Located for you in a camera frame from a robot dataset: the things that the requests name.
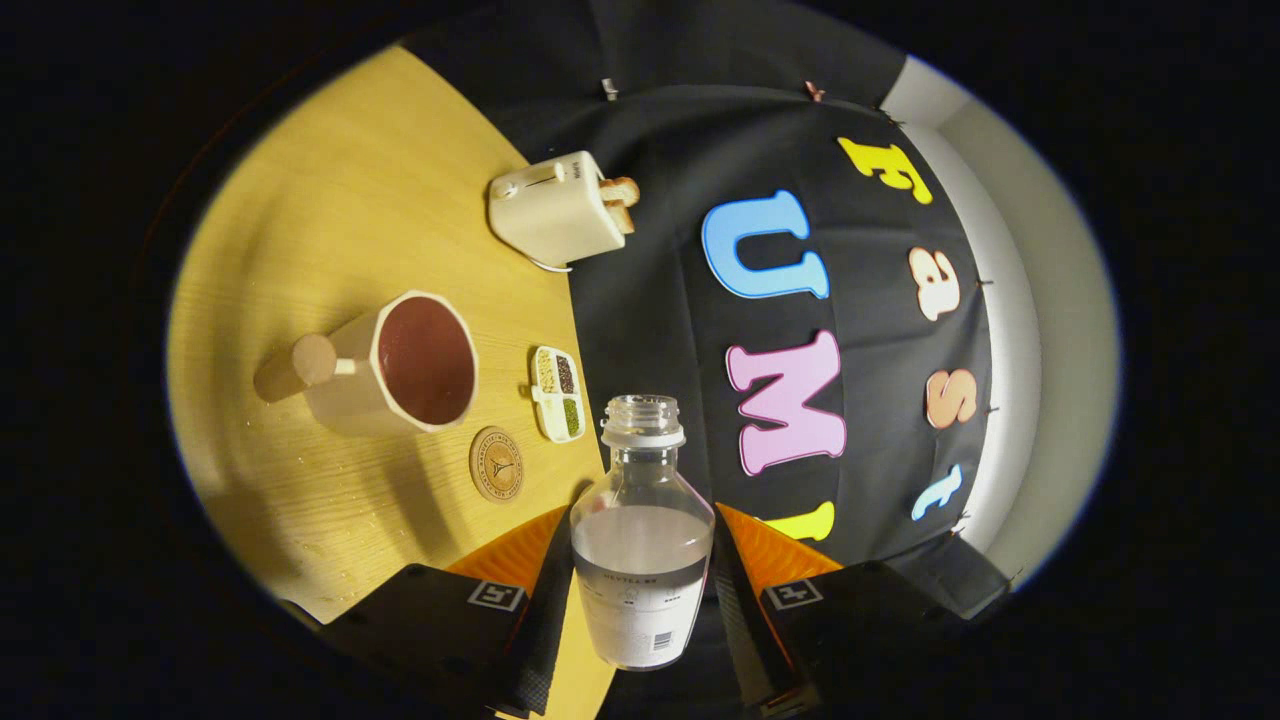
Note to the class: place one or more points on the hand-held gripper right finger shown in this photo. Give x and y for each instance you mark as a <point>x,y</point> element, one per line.
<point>740,630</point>

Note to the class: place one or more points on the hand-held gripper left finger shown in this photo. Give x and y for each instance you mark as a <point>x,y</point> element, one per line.
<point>545,620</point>

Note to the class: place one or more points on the clear juice bottle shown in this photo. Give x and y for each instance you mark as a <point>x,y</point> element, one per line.
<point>640,580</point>

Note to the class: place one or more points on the round wooden coaster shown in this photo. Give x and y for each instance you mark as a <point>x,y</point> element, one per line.
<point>496,464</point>

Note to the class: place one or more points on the white divided bean dish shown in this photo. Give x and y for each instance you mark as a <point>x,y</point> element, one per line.
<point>548,400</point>

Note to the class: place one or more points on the toast slice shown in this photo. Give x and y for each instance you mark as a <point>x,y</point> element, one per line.
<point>622,188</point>
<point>624,218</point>

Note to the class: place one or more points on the cream toaster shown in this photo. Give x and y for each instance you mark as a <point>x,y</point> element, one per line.
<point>550,210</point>

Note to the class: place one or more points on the wooden table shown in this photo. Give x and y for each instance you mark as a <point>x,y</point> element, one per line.
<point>300,200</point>

